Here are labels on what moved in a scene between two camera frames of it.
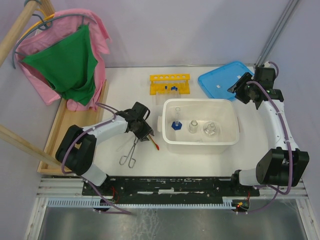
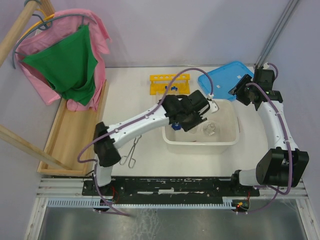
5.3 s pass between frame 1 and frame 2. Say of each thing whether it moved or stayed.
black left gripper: moved
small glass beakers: stayed
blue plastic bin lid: stayed
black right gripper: stayed
